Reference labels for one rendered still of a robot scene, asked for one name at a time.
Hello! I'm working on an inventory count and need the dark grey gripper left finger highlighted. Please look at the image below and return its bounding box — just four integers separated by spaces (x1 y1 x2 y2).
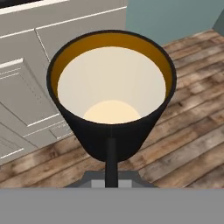
65 171 107 188

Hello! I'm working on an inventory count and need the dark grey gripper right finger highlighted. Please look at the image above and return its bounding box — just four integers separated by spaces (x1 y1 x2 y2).
117 171 158 188

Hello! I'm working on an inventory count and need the grey drawer front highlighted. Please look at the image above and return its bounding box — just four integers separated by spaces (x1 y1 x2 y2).
0 28 52 70
35 6 129 63

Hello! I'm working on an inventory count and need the grey cupboard door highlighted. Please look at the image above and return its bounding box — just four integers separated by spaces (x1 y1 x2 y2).
0 57 74 149
0 122 37 166

